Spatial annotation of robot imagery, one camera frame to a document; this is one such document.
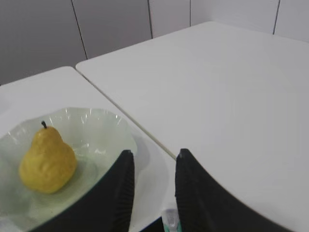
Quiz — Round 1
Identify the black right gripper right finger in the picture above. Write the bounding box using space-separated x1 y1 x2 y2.
175 148 288 232

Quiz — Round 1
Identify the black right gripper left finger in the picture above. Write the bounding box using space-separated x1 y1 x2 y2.
35 150 135 232

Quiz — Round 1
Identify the yellow utility knife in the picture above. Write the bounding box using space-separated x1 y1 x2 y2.
161 208 182 232

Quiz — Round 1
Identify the yellow pear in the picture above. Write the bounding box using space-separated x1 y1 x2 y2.
19 121 77 194

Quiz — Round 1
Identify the black square pen holder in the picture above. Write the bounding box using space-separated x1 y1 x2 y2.
140 217 165 232

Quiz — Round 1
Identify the light green wavy glass plate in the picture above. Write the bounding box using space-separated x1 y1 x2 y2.
0 107 137 232

